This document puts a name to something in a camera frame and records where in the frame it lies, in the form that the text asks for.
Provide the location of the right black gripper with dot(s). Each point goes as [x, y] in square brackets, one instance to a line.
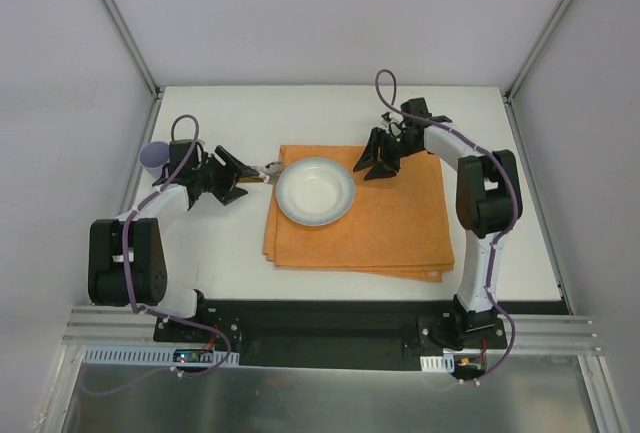
[388, 149]

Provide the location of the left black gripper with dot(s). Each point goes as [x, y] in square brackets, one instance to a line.
[220, 179]

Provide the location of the orange cloth napkin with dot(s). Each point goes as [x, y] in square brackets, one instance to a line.
[396, 227]

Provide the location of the white blue-rimmed plate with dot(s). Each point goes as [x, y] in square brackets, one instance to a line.
[315, 191]

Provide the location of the lilac plastic cup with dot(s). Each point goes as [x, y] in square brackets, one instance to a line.
[153, 157]

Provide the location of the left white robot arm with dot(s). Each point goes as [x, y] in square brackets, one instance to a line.
[126, 261]

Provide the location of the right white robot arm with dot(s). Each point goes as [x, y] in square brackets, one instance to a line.
[487, 200]

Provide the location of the gold-tipped knife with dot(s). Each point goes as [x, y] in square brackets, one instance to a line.
[254, 179]

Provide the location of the silver spoon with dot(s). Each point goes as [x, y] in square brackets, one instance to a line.
[269, 169]

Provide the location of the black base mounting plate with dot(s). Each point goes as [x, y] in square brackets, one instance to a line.
[332, 334]

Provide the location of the left aluminium frame post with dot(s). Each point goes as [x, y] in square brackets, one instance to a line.
[118, 21]

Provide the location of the aluminium frame post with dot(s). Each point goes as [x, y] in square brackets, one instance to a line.
[541, 43]
[118, 21]

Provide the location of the right aluminium frame post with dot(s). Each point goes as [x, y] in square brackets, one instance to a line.
[541, 43]

